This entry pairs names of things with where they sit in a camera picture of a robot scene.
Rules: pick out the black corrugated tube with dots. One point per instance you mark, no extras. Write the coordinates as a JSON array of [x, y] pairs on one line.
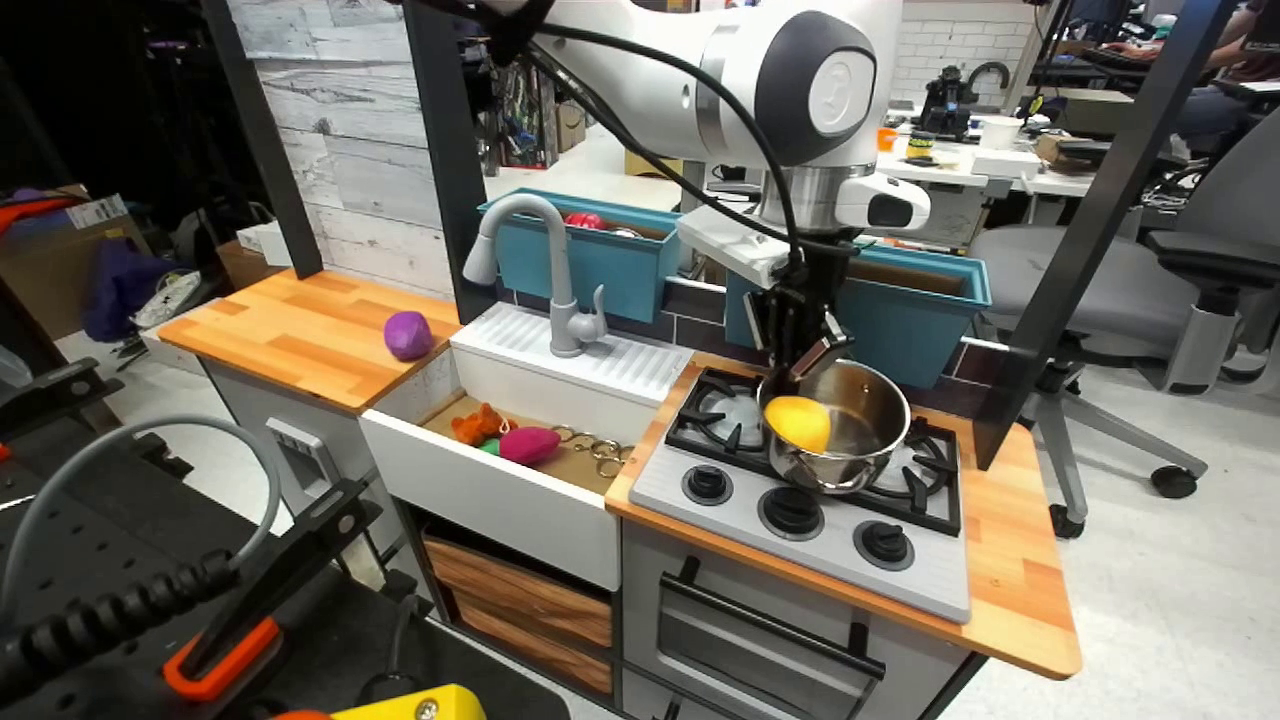
[[94, 625]]

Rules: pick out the orange toy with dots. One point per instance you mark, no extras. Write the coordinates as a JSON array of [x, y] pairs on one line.
[[472, 424]]

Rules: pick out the steel cooking pot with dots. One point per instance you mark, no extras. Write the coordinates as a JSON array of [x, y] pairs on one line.
[[864, 424]]

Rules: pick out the grey wood backboard panel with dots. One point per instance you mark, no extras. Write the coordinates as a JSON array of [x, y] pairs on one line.
[[346, 133]]

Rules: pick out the small green toy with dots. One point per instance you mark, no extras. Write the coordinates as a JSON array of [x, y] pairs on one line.
[[495, 444]]

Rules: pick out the yellow tool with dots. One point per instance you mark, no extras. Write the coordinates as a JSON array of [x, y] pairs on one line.
[[413, 705]]

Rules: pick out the pink toy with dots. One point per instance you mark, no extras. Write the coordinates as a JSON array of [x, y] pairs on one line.
[[530, 444]]

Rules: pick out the grey office chair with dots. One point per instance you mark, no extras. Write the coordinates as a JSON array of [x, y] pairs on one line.
[[1200, 254]]

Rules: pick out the wooden drawers under sink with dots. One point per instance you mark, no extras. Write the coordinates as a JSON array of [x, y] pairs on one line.
[[521, 607]]

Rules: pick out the grey toy oven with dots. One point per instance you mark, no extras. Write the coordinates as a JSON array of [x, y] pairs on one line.
[[746, 664]]

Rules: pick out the purple toy eggplant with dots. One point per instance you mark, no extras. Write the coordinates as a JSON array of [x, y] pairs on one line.
[[410, 336]]

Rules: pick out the long wooden counter top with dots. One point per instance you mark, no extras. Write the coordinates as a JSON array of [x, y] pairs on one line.
[[301, 333]]

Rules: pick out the black stove knob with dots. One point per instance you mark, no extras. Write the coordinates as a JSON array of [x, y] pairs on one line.
[[887, 544], [790, 512], [705, 482]]

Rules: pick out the yellow toy lemon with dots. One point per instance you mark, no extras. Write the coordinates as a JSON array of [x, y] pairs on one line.
[[803, 422]]

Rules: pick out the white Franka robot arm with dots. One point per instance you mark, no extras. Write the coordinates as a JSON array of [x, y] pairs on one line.
[[722, 82]]

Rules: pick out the black metal frame post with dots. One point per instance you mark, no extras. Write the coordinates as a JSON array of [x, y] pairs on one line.
[[1105, 187]]

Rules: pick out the wooden counter under stove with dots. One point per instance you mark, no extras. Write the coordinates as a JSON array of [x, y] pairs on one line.
[[1021, 563]]

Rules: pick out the dark square bracket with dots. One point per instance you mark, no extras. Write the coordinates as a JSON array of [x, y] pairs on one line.
[[985, 376], [698, 300]]

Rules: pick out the grey toy faucet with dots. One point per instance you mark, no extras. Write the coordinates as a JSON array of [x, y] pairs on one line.
[[563, 300]]

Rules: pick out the white cluttered table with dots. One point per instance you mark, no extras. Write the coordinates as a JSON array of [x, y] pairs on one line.
[[985, 163]]

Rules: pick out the red toy vegetable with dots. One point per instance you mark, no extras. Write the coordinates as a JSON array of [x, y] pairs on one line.
[[586, 220]]

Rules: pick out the white toy sink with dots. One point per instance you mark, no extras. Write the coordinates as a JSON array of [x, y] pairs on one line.
[[495, 502]]

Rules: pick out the grey toy stove top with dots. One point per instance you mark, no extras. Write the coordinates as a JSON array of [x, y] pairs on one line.
[[827, 564]]

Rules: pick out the grey cabinet with white latch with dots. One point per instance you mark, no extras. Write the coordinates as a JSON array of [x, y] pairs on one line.
[[266, 443]]

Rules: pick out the teal planter bin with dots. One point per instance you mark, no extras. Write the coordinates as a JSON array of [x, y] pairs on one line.
[[613, 275], [904, 333]]

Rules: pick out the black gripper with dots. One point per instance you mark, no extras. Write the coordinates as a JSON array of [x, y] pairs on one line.
[[805, 285]]

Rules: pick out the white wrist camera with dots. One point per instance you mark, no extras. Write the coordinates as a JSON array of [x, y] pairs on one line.
[[880, 203]]

